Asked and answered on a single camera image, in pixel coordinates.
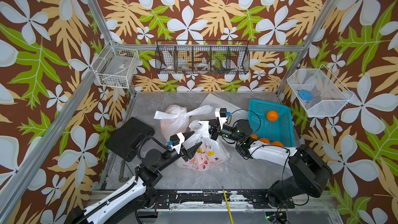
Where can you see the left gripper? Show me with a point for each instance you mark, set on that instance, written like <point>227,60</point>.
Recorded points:
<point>187,153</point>

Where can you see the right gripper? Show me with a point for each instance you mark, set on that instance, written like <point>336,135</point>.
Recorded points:
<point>215,130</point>

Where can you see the printed white plastic bag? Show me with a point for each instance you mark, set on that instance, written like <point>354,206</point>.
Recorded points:
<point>176,119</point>

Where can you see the teal plastic basket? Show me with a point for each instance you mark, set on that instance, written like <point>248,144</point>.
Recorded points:
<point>280,130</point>

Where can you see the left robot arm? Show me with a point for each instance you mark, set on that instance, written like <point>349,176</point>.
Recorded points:
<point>139,191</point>

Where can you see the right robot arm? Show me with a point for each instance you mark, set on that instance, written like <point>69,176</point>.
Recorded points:
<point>310,174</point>

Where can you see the black box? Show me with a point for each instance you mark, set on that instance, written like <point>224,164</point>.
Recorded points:
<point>124,142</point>

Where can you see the yellow stick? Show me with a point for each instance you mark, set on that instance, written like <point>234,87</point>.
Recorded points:
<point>227,205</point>

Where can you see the blue object in basket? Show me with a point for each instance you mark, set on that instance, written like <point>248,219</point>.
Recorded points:
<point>305,95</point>

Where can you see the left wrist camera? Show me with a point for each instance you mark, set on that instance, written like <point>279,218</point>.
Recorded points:
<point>176,142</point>

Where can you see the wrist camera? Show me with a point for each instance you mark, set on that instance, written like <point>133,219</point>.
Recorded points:
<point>176,142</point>
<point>222,115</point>

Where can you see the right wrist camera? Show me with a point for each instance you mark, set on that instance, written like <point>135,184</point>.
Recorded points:
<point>222,115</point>

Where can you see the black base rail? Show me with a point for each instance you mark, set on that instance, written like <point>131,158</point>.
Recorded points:
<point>163,199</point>

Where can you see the black wire basket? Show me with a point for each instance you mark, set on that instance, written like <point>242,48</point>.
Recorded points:
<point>202,57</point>

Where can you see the white wire basket left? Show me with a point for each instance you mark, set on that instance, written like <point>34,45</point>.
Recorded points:
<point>115,66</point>

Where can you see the white wire basket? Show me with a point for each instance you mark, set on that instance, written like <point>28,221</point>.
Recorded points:
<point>330,95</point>
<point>115,66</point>

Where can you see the white wire basket right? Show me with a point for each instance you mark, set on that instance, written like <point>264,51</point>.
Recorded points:
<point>330,95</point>

